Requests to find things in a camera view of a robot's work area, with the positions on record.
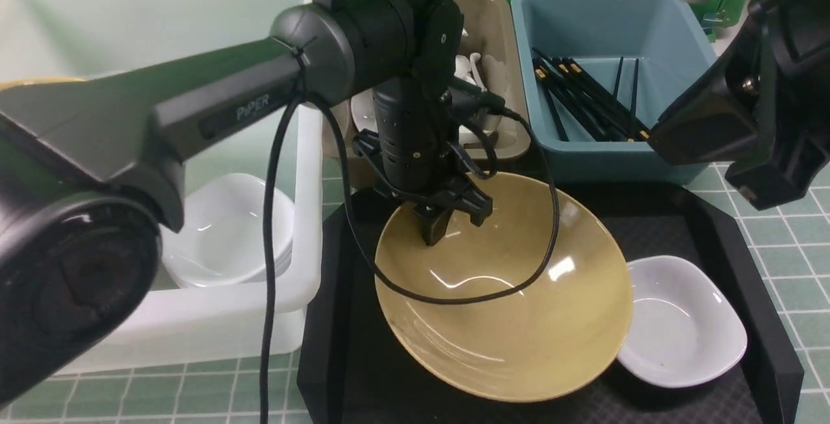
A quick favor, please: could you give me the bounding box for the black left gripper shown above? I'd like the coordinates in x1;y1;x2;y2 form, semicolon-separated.
353;77;493;246

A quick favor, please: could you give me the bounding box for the yellow noodle bowl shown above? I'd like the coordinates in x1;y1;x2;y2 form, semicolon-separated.
375;173;634;403

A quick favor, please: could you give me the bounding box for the white square sauce dish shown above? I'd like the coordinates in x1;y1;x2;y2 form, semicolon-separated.
617;255;748;389

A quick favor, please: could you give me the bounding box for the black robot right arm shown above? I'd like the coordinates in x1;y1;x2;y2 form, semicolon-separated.
647;0;829;209

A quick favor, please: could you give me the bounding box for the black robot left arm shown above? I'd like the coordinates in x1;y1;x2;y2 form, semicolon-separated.
2;0;490;407

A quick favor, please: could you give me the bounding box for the white spoon bowl front left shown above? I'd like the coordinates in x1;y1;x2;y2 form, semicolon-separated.
350;89;377;134

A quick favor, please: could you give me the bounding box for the taupe plastic spoon bin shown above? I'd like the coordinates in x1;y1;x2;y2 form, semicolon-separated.
322;0;530;188

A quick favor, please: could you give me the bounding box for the black chopsticks bundle in bin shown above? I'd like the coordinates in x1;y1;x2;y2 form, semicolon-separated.
532;47;651;143

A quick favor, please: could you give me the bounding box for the black plastic serving tray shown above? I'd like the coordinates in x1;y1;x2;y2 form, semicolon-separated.
297;182;804;423

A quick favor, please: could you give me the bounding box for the upright black chopstick in bin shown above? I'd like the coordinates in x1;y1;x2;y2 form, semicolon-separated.
611;56;625;100

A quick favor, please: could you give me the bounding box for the stack of white sauce dishes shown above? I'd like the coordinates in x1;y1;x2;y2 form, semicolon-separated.
161;173;266;289

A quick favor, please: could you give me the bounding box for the blue plastic chopstick bin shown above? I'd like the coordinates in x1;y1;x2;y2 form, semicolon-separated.
511;0;717;185

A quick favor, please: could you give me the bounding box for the green tiled table mat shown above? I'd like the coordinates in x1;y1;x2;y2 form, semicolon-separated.
2;163;828;423

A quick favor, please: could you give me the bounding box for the large white plastic tub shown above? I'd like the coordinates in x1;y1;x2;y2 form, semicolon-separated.
1;0;323;374

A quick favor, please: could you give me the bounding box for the stack of yellow bowls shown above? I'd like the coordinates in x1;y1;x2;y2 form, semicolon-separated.
0;77;85;92

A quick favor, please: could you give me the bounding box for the black cable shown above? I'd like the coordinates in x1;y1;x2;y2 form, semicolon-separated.
259;84;561;424

